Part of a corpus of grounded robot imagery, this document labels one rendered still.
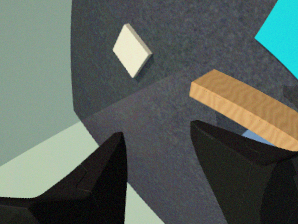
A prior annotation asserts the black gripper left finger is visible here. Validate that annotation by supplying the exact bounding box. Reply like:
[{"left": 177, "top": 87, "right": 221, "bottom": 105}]
[{"left": 0, "top": 131, "right": 128, "bottom": 224}]

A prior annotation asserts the cream flat tile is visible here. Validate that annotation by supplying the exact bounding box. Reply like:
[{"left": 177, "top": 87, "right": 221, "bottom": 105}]
[{"left": 113, "top": 23, "right": 152, "bottom": 77}]

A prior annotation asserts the tan wooden plank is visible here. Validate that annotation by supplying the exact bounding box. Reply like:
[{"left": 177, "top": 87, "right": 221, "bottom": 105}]
[{"left": 190, "top": 69, "right": 298, "bottom": 152}]

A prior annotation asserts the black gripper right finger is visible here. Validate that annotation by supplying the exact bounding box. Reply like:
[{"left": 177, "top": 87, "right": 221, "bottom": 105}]
[{"left": 190, "top": 120, "right": 298, "bottom": 224}]

